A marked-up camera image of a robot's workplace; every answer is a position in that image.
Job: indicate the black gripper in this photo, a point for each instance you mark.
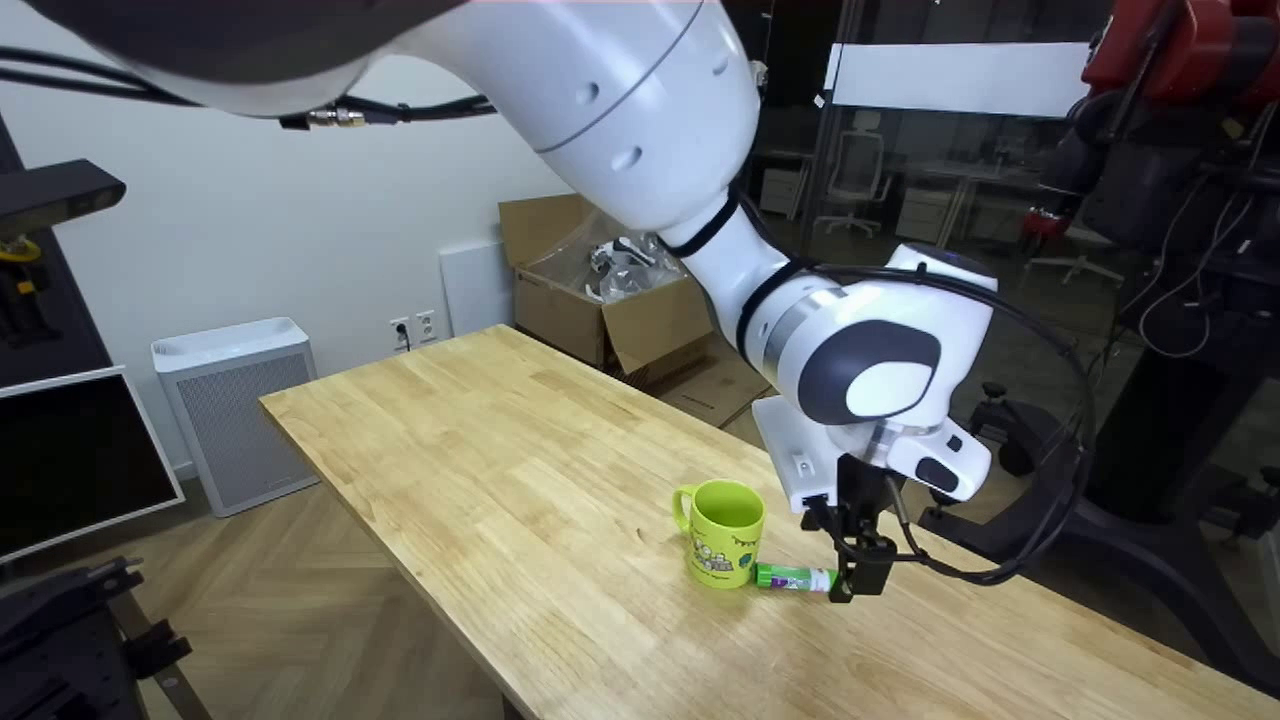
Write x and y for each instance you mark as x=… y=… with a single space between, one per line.
x=849 y=517

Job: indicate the green paper glue stick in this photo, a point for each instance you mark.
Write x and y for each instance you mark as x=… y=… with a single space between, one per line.
x=792 y=578

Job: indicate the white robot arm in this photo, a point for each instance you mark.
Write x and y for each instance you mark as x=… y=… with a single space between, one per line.
x=650 y=115

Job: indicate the green ceramic mug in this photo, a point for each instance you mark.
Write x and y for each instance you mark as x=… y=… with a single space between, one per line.
x=721 y=529

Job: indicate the black stand base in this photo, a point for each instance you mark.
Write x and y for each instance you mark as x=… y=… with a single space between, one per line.
x=1133 y=493

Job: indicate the open cardboard box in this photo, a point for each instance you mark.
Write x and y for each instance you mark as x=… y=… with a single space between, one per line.
x=598 y=290

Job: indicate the red machine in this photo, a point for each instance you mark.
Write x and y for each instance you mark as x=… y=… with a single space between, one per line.
x=1189 y=49

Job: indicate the black equipment foreground left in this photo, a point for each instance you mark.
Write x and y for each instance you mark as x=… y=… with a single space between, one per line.
x=79 y=647

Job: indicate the white wall panel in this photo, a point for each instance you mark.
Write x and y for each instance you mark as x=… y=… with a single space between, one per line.
x=475 y=286

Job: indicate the black monitor with white frame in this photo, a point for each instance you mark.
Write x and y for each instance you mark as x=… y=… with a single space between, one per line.
x=79 y=458

